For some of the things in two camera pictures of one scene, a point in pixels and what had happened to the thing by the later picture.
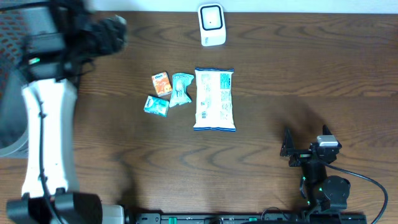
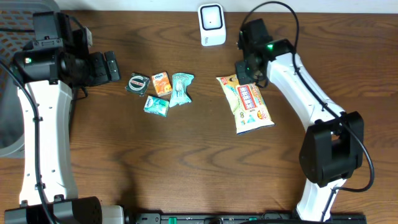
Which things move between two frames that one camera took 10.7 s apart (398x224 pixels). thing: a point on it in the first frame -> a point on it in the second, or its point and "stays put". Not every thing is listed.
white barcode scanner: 212,24 stays put
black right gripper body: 300,157 -> 243,76
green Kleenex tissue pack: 157,106 stays put
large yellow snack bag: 214,99 -> 247,103
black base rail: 247,218 stays put
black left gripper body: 95,40 -> 98,70
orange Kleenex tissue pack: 162,83 stays put
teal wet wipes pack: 180,95 stays put
